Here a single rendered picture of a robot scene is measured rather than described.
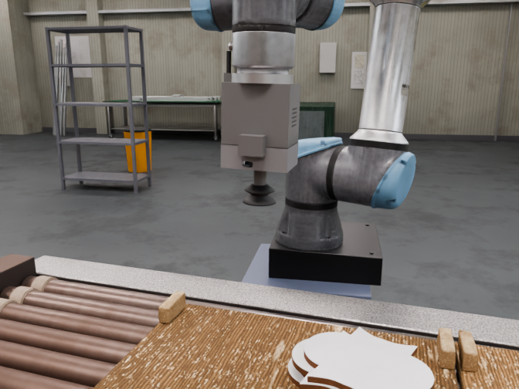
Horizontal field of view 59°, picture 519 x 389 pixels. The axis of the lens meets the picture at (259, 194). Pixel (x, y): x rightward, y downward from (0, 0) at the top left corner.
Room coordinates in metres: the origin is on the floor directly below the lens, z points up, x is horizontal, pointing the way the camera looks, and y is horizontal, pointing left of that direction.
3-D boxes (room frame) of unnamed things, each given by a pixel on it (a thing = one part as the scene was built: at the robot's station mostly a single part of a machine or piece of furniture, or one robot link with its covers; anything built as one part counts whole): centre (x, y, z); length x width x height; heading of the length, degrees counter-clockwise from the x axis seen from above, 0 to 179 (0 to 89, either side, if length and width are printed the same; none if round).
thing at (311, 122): (9.94, -0.52, 0.42); 2.12 x 1.93 x 0.83; 80
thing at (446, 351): (0.53, -0.24, 0.95); 0.06 x 0.02 x 0.03; 163
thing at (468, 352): (0.53, -0.27, 0.95); 0.06 x 0.02 x 0.03; 164
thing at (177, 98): (10.87, 2.13, 0.50); 2.76 x 1.03 x 1.00; 80
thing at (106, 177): (5.60, 1.89, 0.94); 0.99 x 0.41 x 1.88; 78
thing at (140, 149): (6.76, 1.78, 0.31); 0.41 x 0.39 x 0.62; 80
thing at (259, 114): (0.57, 0.00, 1.24); 0.10 x 0.09 x 0.16; 164
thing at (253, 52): (0.58, 0.00, 1.32); 0.08 x 0.08 x 0.05
